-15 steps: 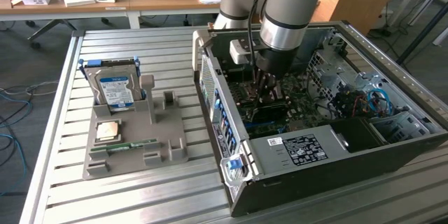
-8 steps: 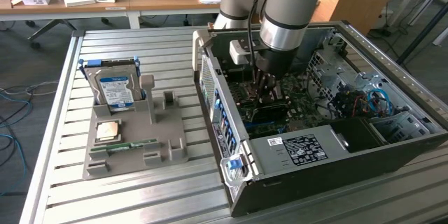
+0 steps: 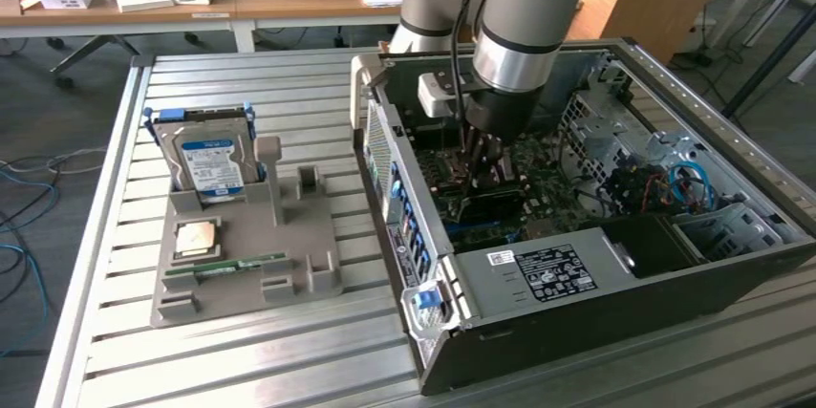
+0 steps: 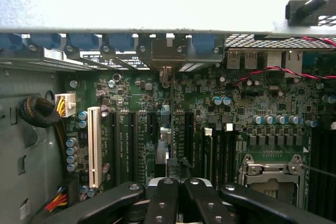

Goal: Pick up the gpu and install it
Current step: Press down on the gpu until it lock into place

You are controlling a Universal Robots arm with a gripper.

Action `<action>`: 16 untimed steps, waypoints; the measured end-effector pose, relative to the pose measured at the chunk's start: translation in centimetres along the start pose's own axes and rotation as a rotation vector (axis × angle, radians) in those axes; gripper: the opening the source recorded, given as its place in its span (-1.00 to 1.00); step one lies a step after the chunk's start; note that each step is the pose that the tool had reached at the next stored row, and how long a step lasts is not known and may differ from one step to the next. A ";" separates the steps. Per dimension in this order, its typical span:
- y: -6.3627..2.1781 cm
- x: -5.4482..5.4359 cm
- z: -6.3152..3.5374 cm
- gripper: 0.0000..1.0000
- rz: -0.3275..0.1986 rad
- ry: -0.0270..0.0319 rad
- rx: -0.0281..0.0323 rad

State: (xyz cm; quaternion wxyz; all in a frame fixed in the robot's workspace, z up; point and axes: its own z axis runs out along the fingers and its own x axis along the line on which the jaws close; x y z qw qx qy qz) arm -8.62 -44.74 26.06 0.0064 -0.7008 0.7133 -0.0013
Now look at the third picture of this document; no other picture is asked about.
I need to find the blue floor cable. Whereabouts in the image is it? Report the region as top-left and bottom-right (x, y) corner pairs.
(0, 159), (61, 359)

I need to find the blue case latch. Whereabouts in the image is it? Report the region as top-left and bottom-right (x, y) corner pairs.
(411, 285), (449, 314)

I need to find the black camera cable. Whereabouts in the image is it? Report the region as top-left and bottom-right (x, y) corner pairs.
(449, 0), (487, 141)

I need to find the green RAM stick white label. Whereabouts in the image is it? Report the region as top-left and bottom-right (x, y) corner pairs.
(163, 249), (290, 279)

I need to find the grey power supply unit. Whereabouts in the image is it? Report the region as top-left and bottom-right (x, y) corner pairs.
(453, 228), (639, 319)

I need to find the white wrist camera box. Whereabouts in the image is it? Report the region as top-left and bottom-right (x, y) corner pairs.
(418, 72), (479, 118)

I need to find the silver CPU chip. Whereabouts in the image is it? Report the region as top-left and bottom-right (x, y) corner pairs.
(173, 221), (223, 257)

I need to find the black red orange wire bundle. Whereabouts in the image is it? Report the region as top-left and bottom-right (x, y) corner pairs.
(602, 162), (679, 218)

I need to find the green graphics card black cooler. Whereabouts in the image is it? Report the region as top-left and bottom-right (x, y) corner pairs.
(445, 186), (533, 226)

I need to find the grey parts rack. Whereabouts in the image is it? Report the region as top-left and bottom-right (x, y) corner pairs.
(150, 134), (346, 331)

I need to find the perforated metal drive cage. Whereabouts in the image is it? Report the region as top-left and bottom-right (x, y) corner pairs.
(561, 90), (662, 184)

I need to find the hard disk blue bracket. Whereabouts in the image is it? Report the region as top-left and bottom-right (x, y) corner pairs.
(143, 101), (261, 204)

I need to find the green motherboard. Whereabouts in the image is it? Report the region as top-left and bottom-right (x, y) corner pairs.
(407, 118), (618, 256)

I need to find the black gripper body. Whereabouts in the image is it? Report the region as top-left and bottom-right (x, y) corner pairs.
(463, 86), (545, 138)

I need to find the blue data wire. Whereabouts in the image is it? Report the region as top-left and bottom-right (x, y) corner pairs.
(667, 161), (721, 212)

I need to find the blue expansion slot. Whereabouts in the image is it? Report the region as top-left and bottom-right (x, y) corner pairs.
(446, 220), (510, 233)

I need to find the black metal post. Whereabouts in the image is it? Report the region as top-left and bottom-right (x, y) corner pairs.
(721, 0), (816, 118)

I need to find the open black PC case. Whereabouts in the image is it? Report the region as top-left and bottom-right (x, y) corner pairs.
(350, 36), (816, 397)

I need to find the white floor cable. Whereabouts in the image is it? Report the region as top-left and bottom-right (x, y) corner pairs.
(0, 146), (109, 176)

